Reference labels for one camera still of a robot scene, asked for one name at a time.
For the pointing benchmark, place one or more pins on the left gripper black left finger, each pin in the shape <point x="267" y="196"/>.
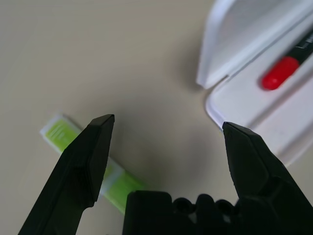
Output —
<point x="80" y="166"/>

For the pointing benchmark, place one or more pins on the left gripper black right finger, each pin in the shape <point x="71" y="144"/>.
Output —
<point x="256" y="166"/>

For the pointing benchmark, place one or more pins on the white plastic pencil case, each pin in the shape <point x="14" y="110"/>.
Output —
<point x="244" y="36"/>

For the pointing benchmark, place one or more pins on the red and black marker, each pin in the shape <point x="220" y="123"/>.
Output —
<point x="278" y="73"/>

